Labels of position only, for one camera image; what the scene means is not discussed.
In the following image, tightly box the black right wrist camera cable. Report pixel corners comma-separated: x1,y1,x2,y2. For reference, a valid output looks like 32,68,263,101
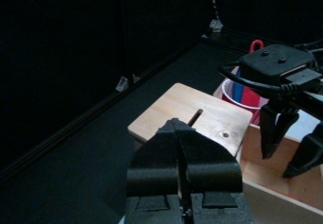
218,61,295,95

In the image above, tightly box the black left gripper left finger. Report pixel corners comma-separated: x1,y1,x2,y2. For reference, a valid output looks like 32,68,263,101
126,117,185,212

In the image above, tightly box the wooden box with slot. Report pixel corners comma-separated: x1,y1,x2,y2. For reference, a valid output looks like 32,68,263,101
127,82,254,160

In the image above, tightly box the red plastic utensil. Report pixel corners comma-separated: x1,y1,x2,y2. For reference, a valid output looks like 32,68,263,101
242,39,266,109

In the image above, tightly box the red plastic cup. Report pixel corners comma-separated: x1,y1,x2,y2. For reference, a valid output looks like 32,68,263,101
219,76,270,127

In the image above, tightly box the blue plastic utensil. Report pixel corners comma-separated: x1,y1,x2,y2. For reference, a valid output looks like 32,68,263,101
233,68,246,100

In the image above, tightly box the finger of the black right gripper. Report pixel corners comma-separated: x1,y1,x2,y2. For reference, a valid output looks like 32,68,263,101
282,123,323,179
259,105,301,160

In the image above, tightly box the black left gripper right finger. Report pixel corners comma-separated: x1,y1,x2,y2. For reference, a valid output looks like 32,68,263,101
175,117,245,208

